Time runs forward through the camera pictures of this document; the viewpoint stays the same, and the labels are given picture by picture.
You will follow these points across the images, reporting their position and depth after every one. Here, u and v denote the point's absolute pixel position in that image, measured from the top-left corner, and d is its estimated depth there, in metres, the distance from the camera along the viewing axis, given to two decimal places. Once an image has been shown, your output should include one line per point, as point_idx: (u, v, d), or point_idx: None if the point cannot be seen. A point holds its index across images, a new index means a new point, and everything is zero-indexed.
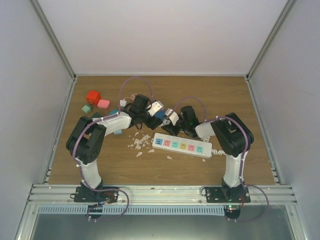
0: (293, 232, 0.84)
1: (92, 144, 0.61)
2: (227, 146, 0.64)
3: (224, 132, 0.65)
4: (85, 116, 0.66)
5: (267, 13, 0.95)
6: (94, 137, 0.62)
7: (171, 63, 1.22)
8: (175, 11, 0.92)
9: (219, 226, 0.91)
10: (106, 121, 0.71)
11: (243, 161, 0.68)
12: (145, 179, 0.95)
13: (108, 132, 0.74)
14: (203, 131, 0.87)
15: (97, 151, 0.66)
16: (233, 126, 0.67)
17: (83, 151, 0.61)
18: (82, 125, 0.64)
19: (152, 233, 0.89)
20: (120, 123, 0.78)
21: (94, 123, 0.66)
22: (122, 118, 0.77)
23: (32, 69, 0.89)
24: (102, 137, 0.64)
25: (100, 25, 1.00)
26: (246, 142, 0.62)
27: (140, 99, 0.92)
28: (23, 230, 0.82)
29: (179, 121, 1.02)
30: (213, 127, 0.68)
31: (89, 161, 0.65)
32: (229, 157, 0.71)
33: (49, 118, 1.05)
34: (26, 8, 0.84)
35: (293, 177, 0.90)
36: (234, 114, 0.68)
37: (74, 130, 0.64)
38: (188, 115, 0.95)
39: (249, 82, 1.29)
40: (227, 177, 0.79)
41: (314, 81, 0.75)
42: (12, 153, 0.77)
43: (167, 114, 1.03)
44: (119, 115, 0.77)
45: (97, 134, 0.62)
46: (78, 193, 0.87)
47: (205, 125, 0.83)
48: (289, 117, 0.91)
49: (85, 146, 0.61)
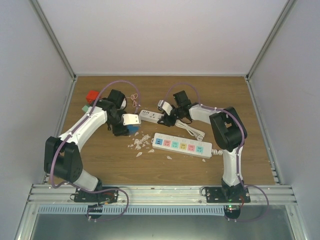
0: (293, 232, 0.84)
1: (68, 165, 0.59)
2: (221, 141, 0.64)
3: (221, 128, 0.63)
4: (51, 136, 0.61)
5: (267, 13, 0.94)
6: (69, 158, 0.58)
7: (171, 63, 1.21)
8: (174, 11, 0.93)
9: (219, 226, 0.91)
10: (76, 133, 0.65)
11: (238, 156, 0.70)
12: (145, 179, 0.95)
13: (83, 141, 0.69)
14: (198, 117, 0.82)
15: (79, 167, 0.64)
16: (229, 119, 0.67)
17: (64, 172, 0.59)
18: (51, 149, 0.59)
19: (152, 233, 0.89)
20: (94, 125, 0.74)
21: (64, 142, 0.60)
22: (95, 119, 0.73)
23: (32, 70, 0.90)
24: (77, 154, 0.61)
25: (100, 25, 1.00)
26: (242, 136, 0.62)
27: (115, 93, 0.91)
28: (23, 231, 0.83)
29: (173, 111, 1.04)
30: (211, 121, 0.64)
31: (75, 176, 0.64)
32: (225, 153, 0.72)
33: (49, 119, 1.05)
34: (26, 8, 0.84)
35: (293, 176, 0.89)
36: (233, 108, 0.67)
37: (46, 156, 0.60)
38: (180, 97, 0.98)
39: (249, 82, 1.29)
40: (225, 176, 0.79)
41: (314, 80, 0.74)
42: (13, 152, 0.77)
43: (159, 105, 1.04)
44: (90, 116, 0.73)
45: (69, 157, 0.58)
46: (78, 193, 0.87)
47: (199, 110, 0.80)
48: (289, 117, 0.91)
49: (63, 168, 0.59)
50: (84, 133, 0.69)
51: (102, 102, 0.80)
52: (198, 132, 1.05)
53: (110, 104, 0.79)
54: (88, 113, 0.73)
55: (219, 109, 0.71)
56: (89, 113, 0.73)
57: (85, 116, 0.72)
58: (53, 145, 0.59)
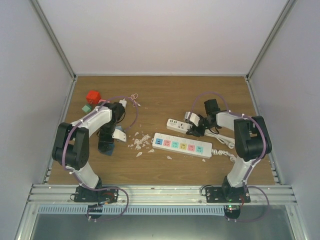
0: (293, 232, 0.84)
1: (78, 149, 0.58)
2: (240, 148, 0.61)
3: (243, 134, 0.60)
4: (63, 122, 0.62)
5: (267, 14, 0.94)
6: (80, 141, 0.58)
7: (172, 63, 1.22)
8: (174, 11, 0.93)
9: (219, 226, 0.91)
10: (86, 121, 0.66)
11: (251, 167, 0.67)
12: (145, 179, 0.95)
13: (92, 131, 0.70)
14: (224, 122, 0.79)
15: (87, 154, 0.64)
16: (255, 129, 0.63)
17: (72, 157, 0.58)
18: (63, 133, 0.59)
19: (152, 233, 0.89)
20: (101, 120, 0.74)
21: (76, 127, 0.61)
22: (102, 114, 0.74)
23: (32, 70, 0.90)
24: (88, 140, 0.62)
25: (100, 25, 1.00)
26: (264, 149, 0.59)
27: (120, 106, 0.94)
28: (23, 231, 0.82)
29: (201, 121, 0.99)
30: (235, 125, 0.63)
31: (81, 166, 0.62)
32: (238, 160, 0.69)
33: (49, 118, 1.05)
34: (27, 8, 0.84)
35: (293, 176, 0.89)
36: (261, 118, 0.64)
37: (56, 139, 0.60)
38: (210, 104, 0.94)
39: (249, 82, 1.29)
40: (231, 176, 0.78)
41: (314, 81, 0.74)
42: (12, 152, 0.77)
43: (186, 117, 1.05)
44: (98, 111, 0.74)
45: (81, 139, 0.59)
46: (78, 193, 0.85)
47: (226, 116, 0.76)
48: (290, 117, 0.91)
49: (72, 152, 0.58)
50: (93, 123, 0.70)
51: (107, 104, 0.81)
52: (229, 139, 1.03)
53: (114, 106, 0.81)
54: (96, 108, 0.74)
55: (246, 116, 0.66)
56: (97, 108, 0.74)
57: (93, 111, 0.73)
58: (64, 130, 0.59)
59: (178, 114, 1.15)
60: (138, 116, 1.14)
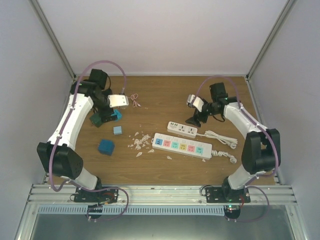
0: (293, 233, 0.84)
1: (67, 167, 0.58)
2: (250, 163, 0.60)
3: (255, 150, 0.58)
4: (40, 142, 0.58)
5: (267, 14, 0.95)
6: (64, 160, 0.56)
7: (172, 63, 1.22)
8: (174, 11, 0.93)
9: (219, 226, 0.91)
10: (64, 132, 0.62)
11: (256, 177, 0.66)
12: (145, 179, 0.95)
13: (77, 133, 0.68)
14: (232, 119, 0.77)
15: (78, 162, 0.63)
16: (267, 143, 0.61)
17: (65, 172, 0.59)
18: (45, 154, 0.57)
19: (152, 233, 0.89)
20: (81, 116, 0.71)
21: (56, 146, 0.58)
22: (80, 109, 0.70)
23: (32, 70, 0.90)
24: (73, 153, 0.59)
25: (100, 25, 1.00)
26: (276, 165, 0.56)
27: (96, 73, 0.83)
28: (23, 231, 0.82)
29: (205, 107, 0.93)
30: (248, 140, 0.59)
31: (76, 174, 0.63)
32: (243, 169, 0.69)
33: (49, 118, 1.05)
34: (26, 8, 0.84)
35: (293, 176, 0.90)
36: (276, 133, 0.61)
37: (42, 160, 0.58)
38: (217, 88, 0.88)
39: (249, 82, 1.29)
40: (232, 178, 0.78)
41: (314, 80, 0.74)
42: (12, 152, 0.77)
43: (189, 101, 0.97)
44: (74, 107, 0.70)
45: (64, 158, 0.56)
46: (78, 193, 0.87)
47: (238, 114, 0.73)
48: (290, 117, 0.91)
49: (62, 169, 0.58)
50: (74, 127, 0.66)
51: (83, 84, 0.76)
52: (230, 139, 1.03)
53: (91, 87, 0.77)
54: (71, 106, 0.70)
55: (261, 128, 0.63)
56: (71, 105, 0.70)
57: (68, 110, 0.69)
58: (45, 151, 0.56)
59: (178, 114, 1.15)
60: (138, 116, 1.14)
